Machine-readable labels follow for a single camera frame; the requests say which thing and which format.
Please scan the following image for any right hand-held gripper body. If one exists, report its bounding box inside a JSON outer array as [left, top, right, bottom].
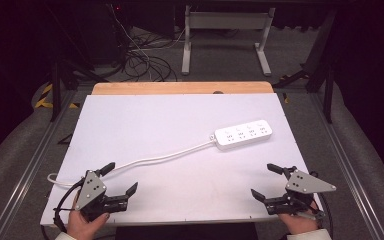
[[265, 168, 337, 216]]

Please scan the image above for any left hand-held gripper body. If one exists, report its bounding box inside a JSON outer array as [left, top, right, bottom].
[[74, 169, 129, 223]]

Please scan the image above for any white power strip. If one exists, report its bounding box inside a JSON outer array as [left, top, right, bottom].
[[209, 119, 274, 151]]

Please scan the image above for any white power strip cable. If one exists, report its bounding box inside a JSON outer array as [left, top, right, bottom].
[[47, 139, 218, 188]]

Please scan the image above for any person's right hand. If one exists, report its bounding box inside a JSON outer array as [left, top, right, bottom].
[[278, 206, 321, 235]]

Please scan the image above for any person's left hand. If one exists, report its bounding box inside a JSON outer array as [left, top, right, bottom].
[[66, 199, 111, 240]]

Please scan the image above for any person's right white sleeve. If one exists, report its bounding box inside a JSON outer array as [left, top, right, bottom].
[[285, 228, 333, 240]]

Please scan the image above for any person's white sleeve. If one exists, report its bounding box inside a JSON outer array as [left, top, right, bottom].
[[285, 228, 333, 240], [54, 231, 78, 240]]

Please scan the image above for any person's left white sleeve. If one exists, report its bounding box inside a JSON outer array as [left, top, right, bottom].
[[54, 231, 78, 240]]

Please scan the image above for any white board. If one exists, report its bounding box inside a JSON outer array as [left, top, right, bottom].
[[39, 92, 323, 228]]

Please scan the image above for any black metal stand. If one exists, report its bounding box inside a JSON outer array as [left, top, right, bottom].
[[46, 4, 109, 123], [273, 9, 337, 125]]

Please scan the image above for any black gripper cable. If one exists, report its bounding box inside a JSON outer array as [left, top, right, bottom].
[[309, 170, 335, 231], [39, 178, 85, 240]]

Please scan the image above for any aluminium floor rail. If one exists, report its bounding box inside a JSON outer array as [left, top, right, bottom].
[[0, 89, 78, 240], [308, 91, 384, 240]]

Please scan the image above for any tangle of black floor cables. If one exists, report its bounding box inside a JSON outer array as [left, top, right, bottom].
[[121, 28, 241, 83]]

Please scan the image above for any thin white floor cable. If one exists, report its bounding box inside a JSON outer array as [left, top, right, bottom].
[[109, 3, 186, 81]]

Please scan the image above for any white metal desk frame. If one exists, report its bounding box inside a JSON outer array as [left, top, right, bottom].
[[181, 4, 277, 77]]

